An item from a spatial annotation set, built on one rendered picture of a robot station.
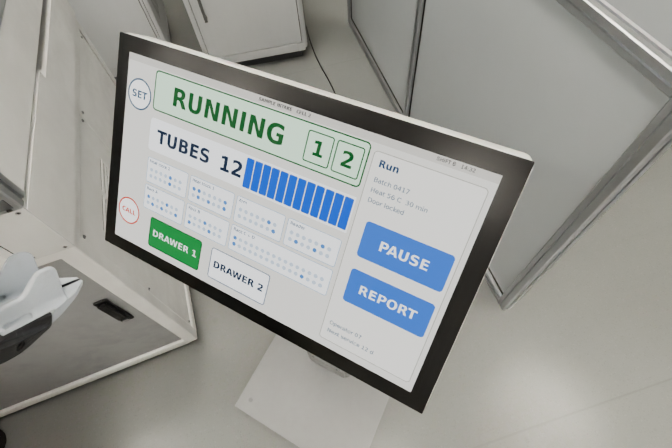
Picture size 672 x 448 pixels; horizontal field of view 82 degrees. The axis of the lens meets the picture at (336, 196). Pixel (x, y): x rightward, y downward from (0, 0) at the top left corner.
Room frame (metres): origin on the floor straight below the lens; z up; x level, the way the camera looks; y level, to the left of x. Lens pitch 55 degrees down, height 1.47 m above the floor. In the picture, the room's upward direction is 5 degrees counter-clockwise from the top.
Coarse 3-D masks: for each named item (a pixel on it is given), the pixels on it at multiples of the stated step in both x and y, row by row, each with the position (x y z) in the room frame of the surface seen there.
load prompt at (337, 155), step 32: (160, 96) 0.40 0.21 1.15; (192, 96) 0.38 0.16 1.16; (224, 96) 0.37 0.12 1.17; (224, 128) 0.34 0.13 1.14; (256, 128) 0.33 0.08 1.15; (288, 128) 0.31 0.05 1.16; (320, 128) 0.30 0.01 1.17; (288, 160) 0.29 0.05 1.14; (320, 160) 0.27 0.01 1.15; (352, 160) 0.26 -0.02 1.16
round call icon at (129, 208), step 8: (120, 192) 0.35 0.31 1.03; (120, 200) 0.34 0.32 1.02; (128, 200) 0.33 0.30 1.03; (136, 200) 0.33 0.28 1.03; (120, 208) 0.33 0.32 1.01; (128, 208) 0.33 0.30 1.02; (136, 208) 0.32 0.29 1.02; (120, 216) 0.32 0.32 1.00; (128, 216) 0.32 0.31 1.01; (136, 216) 0.31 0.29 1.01; (136, 224) 0.31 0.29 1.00
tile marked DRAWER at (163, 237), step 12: (156, 228) 0.29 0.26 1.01; (168, 228) 0.29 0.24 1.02; (156, 240) 0.28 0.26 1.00; (168, 240) 0.28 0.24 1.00; (180, 240) 0.27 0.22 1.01; (192, 240) 0.26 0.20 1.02; (168, 252) 0.26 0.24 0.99; (180, 252) 0.26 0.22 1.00; (192, 252) 0.25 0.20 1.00; (192, 264) 0.24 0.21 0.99
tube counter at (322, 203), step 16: (224, 160) 0.32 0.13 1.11; (240, 160) 0.31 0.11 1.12; (256, 160) 0.30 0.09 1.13; (224, 176) 0.30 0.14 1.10; (240, 176) 0.30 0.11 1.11; (256, 176) 0.29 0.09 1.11; (272, 176) 0.28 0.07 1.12; (288, 176) 0.28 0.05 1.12; (256, 192) 0.28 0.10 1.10; (272, 192) 0.27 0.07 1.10; (288, 192) 0.26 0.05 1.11; (304, 192) 0.26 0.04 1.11; (320, 192) 0.25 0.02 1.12; (336, 192) 0.24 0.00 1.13; (288, 208) 0.25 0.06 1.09; (304, 208) 0.24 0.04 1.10; (320, 208) 0.24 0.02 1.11; (336, 208) 0.23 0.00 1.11; (352, 208) 0.23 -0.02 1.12; (336, 224) 0.22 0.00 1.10
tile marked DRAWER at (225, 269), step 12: (216, 252) 0.24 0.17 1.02; (216, 264) 0.23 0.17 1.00; (228, 264) 0.23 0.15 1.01; (240, 264) 0.22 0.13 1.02; (216, 276) 0.22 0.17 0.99; (228, 276) 0.21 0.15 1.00; (240, 276) 0.21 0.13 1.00; (252, 276) 0.21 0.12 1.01; (264, 276) 0.20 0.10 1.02; (240, 288) 0.20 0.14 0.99; (252, 288) 0.19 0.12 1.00; (264, 288) 0.19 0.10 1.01; (252, 300) 0.18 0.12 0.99; (264, 300) 0.18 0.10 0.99
